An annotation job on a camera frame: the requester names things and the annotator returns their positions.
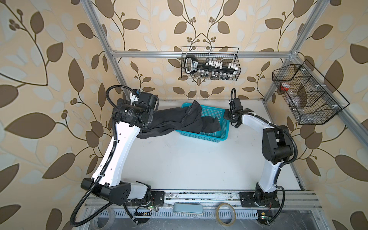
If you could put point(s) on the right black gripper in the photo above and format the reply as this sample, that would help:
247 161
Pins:
226 111

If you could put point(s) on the teal plastic basket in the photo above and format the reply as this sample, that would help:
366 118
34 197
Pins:
215 127

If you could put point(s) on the dark grey trousers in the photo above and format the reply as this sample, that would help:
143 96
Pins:
169 120

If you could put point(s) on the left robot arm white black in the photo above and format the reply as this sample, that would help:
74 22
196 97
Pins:
128 120

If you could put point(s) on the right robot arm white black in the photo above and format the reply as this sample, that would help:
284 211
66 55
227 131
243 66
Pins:
278 148

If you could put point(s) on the socket wrench set black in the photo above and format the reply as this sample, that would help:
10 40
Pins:
192 65

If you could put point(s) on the red white small container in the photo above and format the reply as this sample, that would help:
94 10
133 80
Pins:
284 87

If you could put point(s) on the clear tape roll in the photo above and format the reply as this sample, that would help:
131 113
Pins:
104 221

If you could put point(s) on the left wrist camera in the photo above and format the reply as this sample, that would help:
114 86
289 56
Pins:
134 96

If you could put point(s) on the black wire basket back wall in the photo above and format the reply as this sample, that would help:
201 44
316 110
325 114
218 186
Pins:
224 54

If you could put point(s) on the black wire basket wall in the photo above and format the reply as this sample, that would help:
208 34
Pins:
224 54
312 98

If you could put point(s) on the black wire basket right wall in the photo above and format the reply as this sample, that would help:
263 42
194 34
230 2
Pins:
312 98

